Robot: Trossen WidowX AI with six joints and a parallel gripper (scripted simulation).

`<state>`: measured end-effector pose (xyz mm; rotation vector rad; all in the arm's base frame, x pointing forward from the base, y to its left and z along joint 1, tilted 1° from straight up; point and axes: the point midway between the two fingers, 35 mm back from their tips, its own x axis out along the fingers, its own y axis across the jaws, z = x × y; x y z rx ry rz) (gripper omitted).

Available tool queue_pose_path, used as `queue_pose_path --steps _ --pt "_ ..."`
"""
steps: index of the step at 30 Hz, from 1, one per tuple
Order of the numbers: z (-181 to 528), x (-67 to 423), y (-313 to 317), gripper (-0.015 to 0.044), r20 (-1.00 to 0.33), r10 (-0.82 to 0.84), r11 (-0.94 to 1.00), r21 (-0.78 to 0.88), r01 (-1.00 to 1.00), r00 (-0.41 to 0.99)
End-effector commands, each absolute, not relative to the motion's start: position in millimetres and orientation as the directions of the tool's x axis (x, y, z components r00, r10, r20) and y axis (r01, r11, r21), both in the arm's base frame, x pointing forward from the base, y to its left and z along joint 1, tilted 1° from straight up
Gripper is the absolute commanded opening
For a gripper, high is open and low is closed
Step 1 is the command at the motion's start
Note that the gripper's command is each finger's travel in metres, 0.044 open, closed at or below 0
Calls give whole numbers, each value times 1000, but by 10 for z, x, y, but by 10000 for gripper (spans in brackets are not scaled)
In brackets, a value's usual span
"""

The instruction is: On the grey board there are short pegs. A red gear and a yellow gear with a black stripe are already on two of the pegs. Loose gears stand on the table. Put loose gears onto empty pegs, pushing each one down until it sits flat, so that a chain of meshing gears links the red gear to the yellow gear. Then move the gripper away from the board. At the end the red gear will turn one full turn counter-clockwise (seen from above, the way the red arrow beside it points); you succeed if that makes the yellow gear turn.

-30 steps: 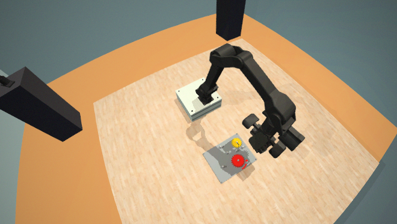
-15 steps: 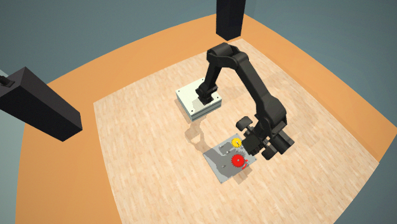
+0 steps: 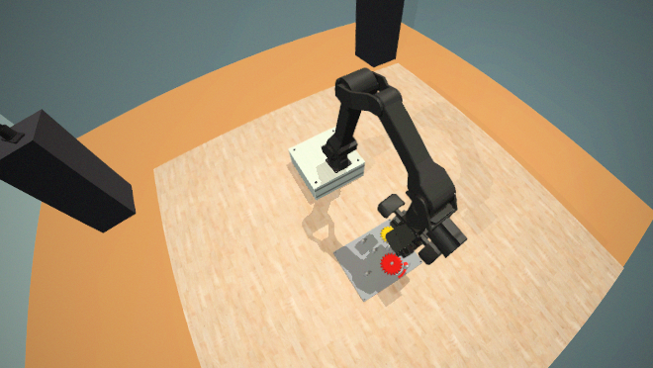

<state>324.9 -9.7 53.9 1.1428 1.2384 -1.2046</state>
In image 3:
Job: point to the yellow gear with black stripe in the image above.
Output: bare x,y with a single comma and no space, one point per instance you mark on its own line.
384,232

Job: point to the red gear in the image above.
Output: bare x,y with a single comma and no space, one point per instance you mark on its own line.
391,268

